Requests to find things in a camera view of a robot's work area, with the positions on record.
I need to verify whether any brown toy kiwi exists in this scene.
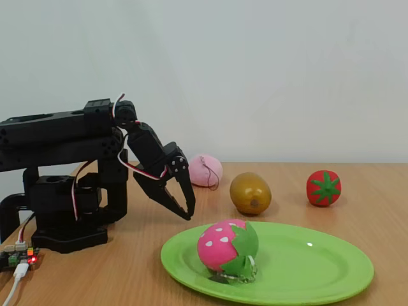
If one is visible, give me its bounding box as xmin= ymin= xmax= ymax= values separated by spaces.
xmin=229 ymin=171 xmax=273 ymax=215

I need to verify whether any green plate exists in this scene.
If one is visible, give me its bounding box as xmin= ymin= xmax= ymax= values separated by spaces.
xmin=160 ymin=221 xmax=375 ymax=303

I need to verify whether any pale pink toy peach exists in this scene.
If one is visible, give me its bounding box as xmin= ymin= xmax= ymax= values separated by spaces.
xmin=187 ymin=153 xmax=224 ymax=193

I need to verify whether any pink toy strawberry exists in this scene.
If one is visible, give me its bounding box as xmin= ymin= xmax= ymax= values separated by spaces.
xmin=196 ymin=219 xmax=259 ymax=285

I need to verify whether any red toy tomato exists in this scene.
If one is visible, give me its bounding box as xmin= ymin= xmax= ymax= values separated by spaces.
xmin=306 ymin=170 xmax=342 ymax=208

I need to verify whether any black table clamp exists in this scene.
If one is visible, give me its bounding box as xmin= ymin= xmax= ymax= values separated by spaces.
xmin=0 ymin=192 xmax=36 ymax=244

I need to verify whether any motor controller board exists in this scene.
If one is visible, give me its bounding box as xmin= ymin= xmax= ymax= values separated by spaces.
xmin=0 ymin=243 xmax=43 ymax=272

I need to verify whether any three-wire servo lead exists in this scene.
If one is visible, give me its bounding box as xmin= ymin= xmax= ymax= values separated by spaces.
xmin=17 ymin=212 xmax=36 ymax=252

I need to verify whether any white USB cable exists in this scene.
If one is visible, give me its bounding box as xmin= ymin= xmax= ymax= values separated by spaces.
xmin=0 ymin=263 xmax=31 ymax=306

